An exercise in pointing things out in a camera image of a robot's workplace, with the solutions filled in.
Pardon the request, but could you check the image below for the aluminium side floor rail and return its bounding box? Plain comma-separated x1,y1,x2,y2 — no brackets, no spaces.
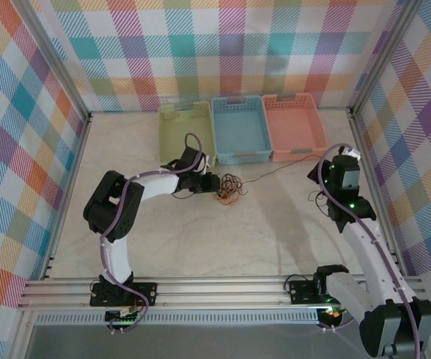
39,111,94,281
348,108,413,280

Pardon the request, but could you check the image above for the small circuit board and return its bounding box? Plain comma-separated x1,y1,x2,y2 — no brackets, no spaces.
319,304,347,323
105,305,144,325

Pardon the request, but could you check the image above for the aluminium corner post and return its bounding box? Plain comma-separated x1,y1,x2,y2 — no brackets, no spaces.
16,0,91,120
348,0,424,117

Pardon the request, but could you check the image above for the thin black cable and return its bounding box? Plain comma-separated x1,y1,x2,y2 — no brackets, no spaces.
237,154,316,186
219,172,245,196

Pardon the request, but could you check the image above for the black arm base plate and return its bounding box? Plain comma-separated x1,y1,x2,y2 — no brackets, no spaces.
90,282,159,307
288,278,323,306

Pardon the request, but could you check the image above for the thin orange cable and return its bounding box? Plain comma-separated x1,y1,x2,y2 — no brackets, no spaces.
217,182,249,207

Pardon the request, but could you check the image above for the long aluminium base rail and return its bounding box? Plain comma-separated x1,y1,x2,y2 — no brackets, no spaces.
16,275,426,310

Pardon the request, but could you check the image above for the green plastic basket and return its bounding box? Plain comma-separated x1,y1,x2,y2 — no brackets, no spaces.
158,101,217,168

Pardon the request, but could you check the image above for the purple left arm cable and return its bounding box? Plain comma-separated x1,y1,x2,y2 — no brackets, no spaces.
99,132,206,336

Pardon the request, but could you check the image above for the blue plastic basket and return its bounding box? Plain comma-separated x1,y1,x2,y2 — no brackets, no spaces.
210,95,275,166

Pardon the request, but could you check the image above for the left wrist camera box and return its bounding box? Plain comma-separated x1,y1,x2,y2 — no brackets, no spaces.
199,151,217,170

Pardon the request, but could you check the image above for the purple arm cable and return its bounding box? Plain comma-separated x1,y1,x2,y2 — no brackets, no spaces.
318,143,424,359
99,132,206,336

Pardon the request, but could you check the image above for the pink plastic basket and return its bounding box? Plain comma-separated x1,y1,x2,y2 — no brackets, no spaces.
262,93,329,162

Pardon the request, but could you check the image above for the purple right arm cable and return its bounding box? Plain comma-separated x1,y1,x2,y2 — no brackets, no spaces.
318,143,424,359

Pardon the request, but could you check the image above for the slotted grey cable duct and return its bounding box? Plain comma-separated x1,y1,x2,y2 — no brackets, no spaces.
34,312,323,326

